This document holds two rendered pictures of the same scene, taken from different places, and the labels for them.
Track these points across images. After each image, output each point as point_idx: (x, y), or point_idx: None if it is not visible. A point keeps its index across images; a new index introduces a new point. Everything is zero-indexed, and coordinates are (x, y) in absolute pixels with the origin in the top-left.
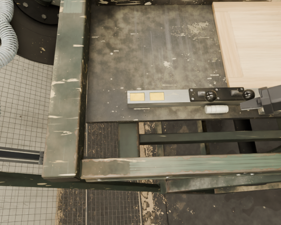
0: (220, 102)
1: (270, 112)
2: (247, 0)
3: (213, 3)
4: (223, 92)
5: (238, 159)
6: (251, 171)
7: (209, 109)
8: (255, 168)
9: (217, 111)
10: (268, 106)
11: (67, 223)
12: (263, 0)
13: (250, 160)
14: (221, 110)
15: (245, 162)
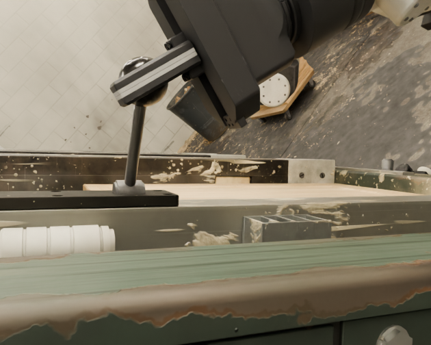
0: (73, 222)
1: (241, 74)
2: (163, 179)
3: (85, 184)
4: (82, 192)
5: (170, 256)
6: (305, 278)
7: (16, 230)
8: (326, 269)
9: (60, 237)
10: (204, 4)
11: None
12: (197, 181)
13: (263, 253)
14: (81, 235)
15: (226, 261)
